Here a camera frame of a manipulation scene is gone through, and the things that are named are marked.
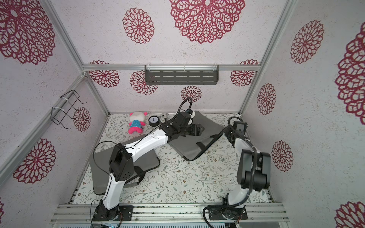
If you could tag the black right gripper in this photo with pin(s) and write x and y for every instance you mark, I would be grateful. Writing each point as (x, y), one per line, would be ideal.
(225, 132)

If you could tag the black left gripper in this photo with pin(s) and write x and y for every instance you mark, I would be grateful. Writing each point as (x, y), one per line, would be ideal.
(199, 130)

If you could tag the grey laptop bag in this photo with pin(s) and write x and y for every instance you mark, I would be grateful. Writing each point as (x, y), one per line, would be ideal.
(111, 162)
(192, 147)

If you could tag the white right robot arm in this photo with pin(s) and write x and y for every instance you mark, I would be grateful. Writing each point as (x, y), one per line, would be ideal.
(254, 169)

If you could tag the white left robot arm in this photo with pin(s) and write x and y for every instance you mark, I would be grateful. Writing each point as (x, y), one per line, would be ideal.
(108, 206)

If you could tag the flag patterned can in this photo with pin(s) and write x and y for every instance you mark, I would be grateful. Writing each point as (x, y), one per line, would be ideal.
(164, 121)

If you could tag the black round gauge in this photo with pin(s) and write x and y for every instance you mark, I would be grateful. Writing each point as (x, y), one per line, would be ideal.
(154, 121)

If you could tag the pink white plush toy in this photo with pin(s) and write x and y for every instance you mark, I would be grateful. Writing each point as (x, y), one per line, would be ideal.
(136, 122)

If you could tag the dark grey wall shelf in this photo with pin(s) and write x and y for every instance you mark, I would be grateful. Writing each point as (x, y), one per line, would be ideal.
(181, 75)

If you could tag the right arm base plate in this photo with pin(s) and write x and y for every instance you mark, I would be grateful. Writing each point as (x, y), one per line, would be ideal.
(227, 213)

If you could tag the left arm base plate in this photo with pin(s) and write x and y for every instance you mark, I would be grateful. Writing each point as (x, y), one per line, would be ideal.
(125, 212)

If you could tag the black wire wall rack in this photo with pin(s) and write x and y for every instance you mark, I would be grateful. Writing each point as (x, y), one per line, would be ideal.
(59, 113)

